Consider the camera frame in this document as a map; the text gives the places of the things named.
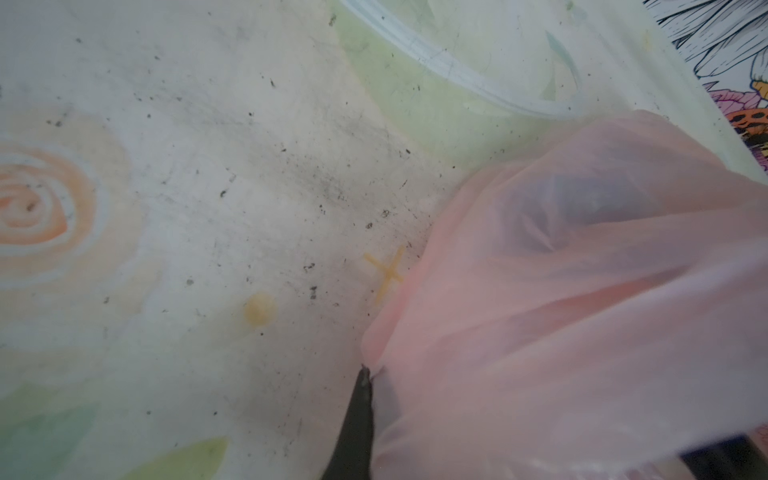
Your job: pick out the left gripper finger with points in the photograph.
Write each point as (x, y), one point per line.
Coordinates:
(351, 456)

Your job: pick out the pink plastic bag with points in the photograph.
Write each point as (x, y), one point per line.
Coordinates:
(581, 316)

